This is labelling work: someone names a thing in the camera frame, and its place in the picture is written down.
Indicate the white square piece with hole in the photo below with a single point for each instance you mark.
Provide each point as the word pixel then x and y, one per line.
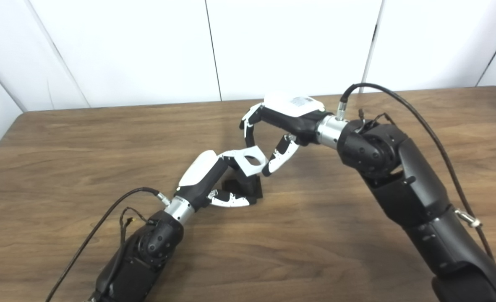
pixel 244 165

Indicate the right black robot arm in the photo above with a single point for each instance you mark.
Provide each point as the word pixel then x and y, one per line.
pixel 407 188

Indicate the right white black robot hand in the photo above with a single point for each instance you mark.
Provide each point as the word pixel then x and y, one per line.
pixel 294 111

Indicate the black peg with base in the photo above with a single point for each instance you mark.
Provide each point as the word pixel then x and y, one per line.
pixel 250 184

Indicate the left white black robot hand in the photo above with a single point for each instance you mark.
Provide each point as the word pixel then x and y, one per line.
pixel 199 172

